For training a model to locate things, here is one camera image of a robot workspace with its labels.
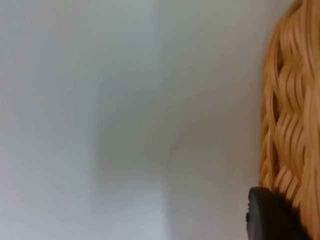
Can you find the pale brown wicker basket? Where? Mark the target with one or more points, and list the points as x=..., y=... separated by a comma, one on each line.
x=295, y=100

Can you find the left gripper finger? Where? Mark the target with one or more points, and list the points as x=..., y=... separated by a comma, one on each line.
x=270, y=215

